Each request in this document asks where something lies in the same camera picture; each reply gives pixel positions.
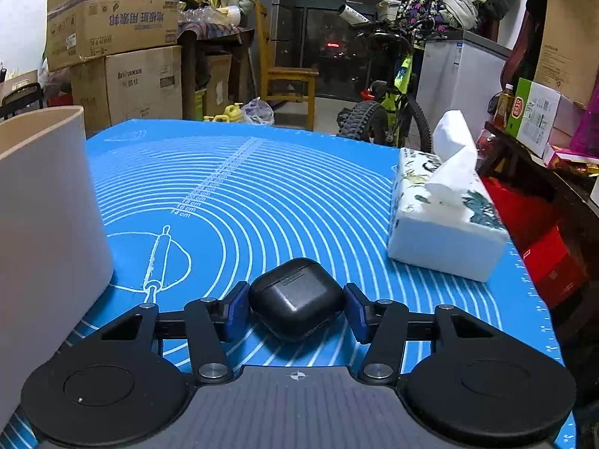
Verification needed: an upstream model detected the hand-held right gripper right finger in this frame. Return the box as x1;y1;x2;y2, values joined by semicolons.
343;283;499;385

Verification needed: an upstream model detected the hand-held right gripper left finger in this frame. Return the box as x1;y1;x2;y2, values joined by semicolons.
100;281;251;384

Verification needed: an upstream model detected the black earbuds case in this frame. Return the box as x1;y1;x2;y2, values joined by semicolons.
248;257;348;343

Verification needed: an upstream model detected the beige storage bin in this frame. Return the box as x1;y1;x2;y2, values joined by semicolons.
0;106;115;384

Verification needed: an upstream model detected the floral print tissue box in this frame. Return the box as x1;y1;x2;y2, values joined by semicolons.
386;110;511;284

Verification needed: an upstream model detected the blue silicone baking mat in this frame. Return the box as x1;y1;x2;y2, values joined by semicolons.
9;119;578;449

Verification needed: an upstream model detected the red gift bag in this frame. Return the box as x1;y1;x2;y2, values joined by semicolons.
482;175;557;239

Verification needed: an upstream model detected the yellow plastic jug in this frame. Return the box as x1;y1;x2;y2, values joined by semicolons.
213;103;244;125

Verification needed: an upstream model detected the clear plastic bag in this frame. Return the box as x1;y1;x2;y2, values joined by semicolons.
241;97;275;127

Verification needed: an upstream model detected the red cardboard box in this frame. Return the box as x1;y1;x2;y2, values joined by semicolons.
519;227;590;309

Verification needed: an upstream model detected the green black bicycle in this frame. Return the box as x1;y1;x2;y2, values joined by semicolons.
337;4;434;153

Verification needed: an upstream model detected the dark wooden side table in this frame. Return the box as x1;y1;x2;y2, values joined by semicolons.
482;122;599;244

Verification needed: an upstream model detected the wooden chair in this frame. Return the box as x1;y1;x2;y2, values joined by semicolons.
255;0;320;131

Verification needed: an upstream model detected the large brown cardboard box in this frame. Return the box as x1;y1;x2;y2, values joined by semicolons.
70;46;184;138

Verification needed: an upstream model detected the yellow oil bottle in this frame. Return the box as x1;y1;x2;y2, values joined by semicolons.
492;84;516;129

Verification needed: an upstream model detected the white chest freezer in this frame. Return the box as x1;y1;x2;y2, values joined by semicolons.
414;29;513;143

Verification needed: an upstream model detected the green white carton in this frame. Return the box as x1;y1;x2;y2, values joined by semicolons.
504;78;562;160

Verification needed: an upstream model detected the cluttered dark wooden table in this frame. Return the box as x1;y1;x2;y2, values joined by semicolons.
180;25;256;120

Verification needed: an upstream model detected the dark glass balcony door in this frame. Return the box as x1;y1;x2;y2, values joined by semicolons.
276;0;413;101

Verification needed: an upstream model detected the pink bag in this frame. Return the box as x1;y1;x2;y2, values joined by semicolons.
571;98;599;153

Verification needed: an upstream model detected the black shelf rack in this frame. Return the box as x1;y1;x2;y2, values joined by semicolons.
0;82;45;120

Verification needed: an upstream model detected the dark floral bag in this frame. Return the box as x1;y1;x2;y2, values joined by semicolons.
397;0;450;40

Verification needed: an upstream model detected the open printed cardboard box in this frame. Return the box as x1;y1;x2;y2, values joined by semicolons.
45;0;183;73

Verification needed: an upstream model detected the grey cloth bundle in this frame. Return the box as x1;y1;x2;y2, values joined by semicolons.
442;0;480;31

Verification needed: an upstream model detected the flat brown cardboard box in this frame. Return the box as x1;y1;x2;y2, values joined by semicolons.
533;0;599;108

